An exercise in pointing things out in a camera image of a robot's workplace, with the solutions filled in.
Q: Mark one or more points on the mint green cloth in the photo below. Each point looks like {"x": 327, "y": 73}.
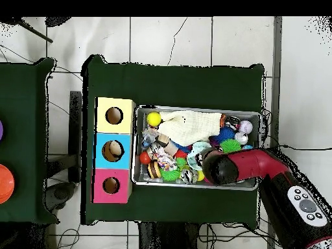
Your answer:
{"x": 193, "y": 155}

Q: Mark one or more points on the orange plastic bowl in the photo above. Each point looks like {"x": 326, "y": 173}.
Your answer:
{"x": 6, "y": 184}

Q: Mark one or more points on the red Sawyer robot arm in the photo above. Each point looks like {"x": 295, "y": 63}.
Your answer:
{"x": 259, "y": 163}

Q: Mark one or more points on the shallow clear mesh bin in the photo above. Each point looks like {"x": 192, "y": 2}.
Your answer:
{"x": 139, "y": 122}

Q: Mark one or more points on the wooden three-hole sorting box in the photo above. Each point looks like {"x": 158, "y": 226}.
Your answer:
{"x": 124, "y": 160}

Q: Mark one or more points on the yellow ball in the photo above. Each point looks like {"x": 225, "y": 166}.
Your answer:
{"x": 154, "y": 119}

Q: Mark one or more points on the cream muslin cloth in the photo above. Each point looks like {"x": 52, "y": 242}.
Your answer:
{"x": 189, "y": 128}

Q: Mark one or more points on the red-orange ball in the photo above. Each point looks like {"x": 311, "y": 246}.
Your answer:
{"x": 144, "y": 158}

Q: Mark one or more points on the brown striped burger toy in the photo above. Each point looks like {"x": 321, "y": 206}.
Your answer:
{"x": 154, "y": 170}

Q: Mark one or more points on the dark green tablecloth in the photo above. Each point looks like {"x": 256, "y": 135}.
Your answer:
{"x": 176, "y": 85}
{"x": 23, "y": 103}

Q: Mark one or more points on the blue spiky ball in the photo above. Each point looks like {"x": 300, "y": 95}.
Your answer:
{"x": 224, "y": 133}

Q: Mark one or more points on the large green spiky ball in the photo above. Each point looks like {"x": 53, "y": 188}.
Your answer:
{"x": 230, "y": 145}

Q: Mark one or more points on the white baseball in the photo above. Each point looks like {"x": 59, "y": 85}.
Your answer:
{"x": 245, "y": 127}

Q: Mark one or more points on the blue globe ball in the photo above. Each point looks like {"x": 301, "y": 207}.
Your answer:
{"x": 247, "y": 147}

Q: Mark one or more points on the person's foot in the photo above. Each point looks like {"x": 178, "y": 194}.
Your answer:
{"x": 57, "y": 21}

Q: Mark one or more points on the black tripod leg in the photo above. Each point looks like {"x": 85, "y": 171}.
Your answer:
{"x": 33, "y": 31}

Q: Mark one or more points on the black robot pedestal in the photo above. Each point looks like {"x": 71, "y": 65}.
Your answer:
{"x": 168, "y": 237}

